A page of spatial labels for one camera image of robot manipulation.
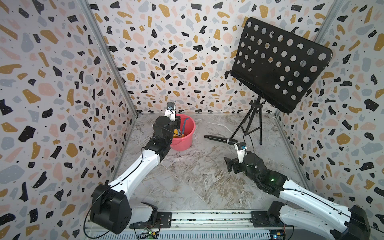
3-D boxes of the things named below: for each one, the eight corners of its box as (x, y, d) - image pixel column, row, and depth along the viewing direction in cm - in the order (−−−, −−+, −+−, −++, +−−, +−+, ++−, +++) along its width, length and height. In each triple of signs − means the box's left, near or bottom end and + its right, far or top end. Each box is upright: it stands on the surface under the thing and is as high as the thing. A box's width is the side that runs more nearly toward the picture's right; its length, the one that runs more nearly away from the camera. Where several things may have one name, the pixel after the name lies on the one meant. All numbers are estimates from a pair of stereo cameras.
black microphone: (204, 138, 109) (204, 136, 107) (205, 135, 111) (205, 132, 109) (236, 146, 105) (237, 143, 103) (237, 142, 107) (237, 140, 105)
